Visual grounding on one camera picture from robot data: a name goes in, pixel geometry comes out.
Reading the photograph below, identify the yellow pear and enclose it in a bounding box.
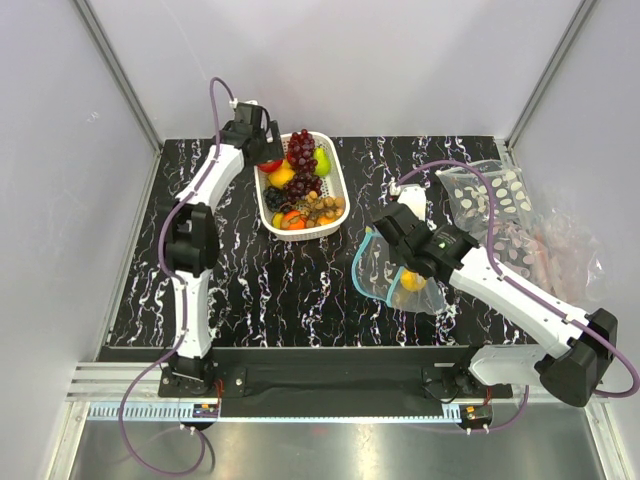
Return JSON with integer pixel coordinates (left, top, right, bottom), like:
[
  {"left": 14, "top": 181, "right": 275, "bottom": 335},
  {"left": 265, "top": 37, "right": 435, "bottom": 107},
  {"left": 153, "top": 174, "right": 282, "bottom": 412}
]
[{"left": 400, "top": 270, "right": 427, "bottom": 292}]

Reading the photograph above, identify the red apple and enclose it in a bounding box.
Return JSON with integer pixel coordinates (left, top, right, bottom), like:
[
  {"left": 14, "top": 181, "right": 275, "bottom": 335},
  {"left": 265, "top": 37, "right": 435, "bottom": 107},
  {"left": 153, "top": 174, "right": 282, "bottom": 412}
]
[{"left": 258, "top": 159, "right": 283, "bottom": 174}]

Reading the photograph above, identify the clear zip top bag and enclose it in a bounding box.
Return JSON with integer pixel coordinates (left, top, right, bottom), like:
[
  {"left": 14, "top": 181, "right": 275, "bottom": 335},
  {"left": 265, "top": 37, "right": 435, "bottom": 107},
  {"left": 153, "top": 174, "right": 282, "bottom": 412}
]
[{"left": 351, "top": 227, "right": 446, "bottom": 315}]

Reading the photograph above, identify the red grape bunch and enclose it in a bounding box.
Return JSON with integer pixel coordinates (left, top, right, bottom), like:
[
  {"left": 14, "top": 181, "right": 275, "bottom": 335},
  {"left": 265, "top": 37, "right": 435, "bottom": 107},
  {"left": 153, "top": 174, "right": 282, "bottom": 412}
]
[{"left": 284, "top": 129, "right": 322, "bottom": 202}]

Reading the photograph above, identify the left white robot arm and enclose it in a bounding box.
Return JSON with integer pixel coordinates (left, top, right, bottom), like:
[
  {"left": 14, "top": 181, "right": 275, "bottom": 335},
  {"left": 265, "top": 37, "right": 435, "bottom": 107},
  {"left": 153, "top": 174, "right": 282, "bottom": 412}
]
[{"left": 158, "top": 101, "right": 284, "bottom": 396}]

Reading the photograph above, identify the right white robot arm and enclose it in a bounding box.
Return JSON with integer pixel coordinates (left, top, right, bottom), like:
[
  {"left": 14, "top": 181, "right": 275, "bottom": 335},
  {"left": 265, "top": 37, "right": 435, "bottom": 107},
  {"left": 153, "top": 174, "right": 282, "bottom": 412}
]
[{"left": 374, "top": 202, "right": 618, "bottom": 407}]

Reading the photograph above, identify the bag of white slices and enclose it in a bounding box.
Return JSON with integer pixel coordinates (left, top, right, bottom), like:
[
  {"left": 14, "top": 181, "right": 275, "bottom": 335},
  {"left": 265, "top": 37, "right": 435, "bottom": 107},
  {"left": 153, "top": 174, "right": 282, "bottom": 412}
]
[{"left": 436, "top": 159, "right": 534, "bottom": 234}]

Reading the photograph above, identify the bag of pink slices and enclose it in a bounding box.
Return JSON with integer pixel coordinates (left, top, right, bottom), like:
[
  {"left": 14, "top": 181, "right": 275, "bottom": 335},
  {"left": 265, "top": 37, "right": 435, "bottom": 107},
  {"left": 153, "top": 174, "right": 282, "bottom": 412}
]
[{"left": 493, "top": 222, "right": 549, "bottom": 289}]

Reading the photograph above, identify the crumpled clear plastic bag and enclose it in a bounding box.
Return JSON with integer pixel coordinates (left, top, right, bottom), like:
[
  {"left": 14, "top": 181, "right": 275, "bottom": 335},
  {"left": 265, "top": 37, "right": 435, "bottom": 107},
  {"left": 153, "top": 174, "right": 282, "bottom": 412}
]
[{"left": 534, "top": 208, "right": 608, "bottom": 306}]

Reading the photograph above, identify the yellow lemon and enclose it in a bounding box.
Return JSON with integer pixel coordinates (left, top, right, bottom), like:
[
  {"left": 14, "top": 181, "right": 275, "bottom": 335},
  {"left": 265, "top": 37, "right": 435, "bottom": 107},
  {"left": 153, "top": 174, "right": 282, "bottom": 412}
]
[{"left": 268, "top": 168, "right": 295, "bottom": 189}]

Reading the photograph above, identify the dark purple grape bunch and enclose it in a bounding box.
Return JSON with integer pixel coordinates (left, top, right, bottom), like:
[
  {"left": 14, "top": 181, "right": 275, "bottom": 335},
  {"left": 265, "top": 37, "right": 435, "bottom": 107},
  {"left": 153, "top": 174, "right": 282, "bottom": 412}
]
[{"left": 263, "top": 186, "right": 289, "bottom": 213}]

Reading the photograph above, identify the green pear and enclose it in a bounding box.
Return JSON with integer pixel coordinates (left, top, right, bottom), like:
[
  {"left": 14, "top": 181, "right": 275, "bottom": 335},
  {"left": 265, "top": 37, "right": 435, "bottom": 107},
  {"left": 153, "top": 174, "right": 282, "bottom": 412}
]
[{"left": 313, "top": 147, "right": 331, "bottom": 177}]

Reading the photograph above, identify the white perforated plastic basket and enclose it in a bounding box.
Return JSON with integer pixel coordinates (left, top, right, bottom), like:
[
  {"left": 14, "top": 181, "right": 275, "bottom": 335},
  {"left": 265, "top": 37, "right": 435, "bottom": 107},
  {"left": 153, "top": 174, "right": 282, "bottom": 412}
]
[{"left": 254, "top": 129, "right": 351, "bottom": 242}]

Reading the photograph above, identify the orange fruit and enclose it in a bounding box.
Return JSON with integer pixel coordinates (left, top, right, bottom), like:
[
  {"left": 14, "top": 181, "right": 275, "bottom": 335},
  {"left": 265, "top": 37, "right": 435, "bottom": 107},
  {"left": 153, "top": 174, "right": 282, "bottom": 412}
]
[{"left": 280, "top": 210, "right": 307, "bottom": 230}]

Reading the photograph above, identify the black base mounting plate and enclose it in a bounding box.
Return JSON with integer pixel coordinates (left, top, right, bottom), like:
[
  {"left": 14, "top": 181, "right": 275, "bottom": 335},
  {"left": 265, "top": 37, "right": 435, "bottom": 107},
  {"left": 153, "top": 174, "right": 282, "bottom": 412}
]
[{"left": 158, "top": 346, "right": 514, "bottom": 401}]

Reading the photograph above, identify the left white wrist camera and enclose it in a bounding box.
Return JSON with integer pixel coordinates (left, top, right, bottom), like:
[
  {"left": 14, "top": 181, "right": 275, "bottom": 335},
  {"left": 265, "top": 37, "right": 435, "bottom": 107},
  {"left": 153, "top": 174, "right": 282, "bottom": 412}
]
[{"left": 229, "top": 98, "right": 259, "bottom": 111}]

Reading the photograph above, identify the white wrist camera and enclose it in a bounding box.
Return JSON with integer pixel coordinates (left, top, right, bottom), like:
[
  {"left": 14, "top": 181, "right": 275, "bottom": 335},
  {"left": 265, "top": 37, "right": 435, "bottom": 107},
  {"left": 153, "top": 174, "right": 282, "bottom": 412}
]
[
  {"left": 389, "top": 182, "right": 427, "bottom": 221},
  {"left": 229, "top": 98, "right": 259, "bottom": 111}
]

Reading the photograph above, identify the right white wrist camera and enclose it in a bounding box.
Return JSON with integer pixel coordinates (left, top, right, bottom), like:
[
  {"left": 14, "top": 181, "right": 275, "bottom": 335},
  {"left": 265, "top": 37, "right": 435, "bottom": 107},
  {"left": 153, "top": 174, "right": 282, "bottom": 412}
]
[{"left": 389, "top": 182, "right": 427, "bottom": 221}]

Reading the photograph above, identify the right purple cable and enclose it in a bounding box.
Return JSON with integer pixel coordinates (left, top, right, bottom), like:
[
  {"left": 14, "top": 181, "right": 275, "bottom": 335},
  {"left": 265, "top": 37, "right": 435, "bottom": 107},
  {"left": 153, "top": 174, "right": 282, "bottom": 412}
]
[{"left": 387, "top": 160, "right": 640, "bottom": 434}]

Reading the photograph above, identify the aluminium frame rail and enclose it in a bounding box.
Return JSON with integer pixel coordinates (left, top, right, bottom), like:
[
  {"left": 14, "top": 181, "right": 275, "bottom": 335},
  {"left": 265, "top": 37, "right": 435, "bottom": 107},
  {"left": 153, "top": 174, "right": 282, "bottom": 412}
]
[{"left": 64, "top": 363, "right": 611, "bottom": 404}]

